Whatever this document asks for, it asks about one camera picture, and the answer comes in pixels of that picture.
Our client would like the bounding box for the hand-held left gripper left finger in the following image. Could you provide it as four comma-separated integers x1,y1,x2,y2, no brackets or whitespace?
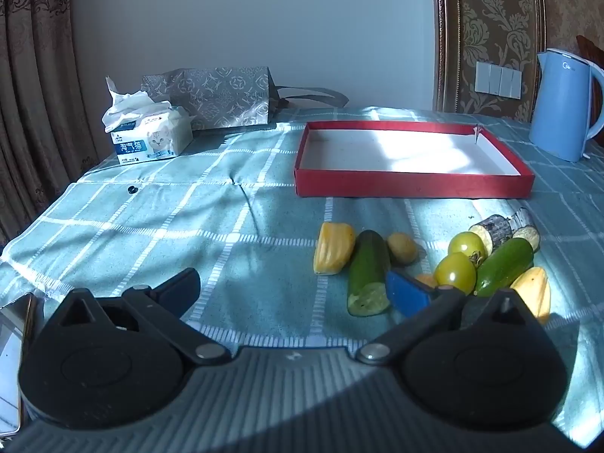
46,267,232,366

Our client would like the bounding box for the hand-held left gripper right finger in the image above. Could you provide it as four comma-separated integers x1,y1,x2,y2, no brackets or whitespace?
356,269,542,365

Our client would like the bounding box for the small brown round fruit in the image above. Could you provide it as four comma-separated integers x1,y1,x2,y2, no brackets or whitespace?
387,233,419,265

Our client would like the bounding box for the dark green cucumber piece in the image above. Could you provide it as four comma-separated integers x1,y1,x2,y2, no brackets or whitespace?
348,230,392,317

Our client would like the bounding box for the green tomato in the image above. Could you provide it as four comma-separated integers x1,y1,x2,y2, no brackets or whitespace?
433,252,477,294
447,231,488,265

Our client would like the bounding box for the light green cucumber piece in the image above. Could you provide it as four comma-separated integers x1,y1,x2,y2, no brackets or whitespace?
474,237,535,297

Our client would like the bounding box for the red shallow cardboard box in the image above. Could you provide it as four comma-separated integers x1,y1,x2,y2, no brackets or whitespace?
293,121,536,199

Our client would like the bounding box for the teal checked tablecloth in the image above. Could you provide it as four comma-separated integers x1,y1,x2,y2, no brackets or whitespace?
0,106,604,449

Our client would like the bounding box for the white tissue pack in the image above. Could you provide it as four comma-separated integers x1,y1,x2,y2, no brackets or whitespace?
103,75,198,167

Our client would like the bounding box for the smartphone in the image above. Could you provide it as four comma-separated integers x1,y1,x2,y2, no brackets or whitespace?
0,293,37,435

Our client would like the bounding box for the grey patterned tote bag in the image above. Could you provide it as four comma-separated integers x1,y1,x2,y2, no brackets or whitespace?
140,67,350,132

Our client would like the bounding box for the blue electric kettle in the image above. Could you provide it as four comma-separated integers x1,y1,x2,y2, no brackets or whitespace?
527,49,604,163

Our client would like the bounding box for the brown patterned curtain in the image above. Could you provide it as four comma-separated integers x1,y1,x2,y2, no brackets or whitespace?
0,0,100,246

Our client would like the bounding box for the dark brown wooden object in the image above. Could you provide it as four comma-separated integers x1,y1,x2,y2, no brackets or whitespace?
576,35,604,64

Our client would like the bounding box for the white wall switch panel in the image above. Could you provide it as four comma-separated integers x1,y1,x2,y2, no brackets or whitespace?
474,60,523,101

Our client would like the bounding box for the ornate wooden wall frame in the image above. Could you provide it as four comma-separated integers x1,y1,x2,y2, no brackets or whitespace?
431,0,462,113

